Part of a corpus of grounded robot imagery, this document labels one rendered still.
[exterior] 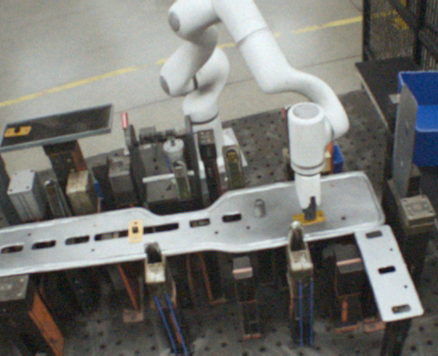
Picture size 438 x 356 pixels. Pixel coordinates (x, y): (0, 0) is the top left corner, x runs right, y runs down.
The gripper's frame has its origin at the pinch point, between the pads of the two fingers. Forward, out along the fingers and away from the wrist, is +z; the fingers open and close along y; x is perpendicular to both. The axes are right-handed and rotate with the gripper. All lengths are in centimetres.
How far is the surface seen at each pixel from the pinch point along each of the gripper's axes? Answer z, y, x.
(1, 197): 10, -35, -96
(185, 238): 3.3, 0.3, -32.9
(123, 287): 20, 1, -54
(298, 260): -1.2, 17.2, -6.0
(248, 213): 3.3, -5.5, -15.6
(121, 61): 104, -289, -88
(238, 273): 4.3, 13.8, -20.6
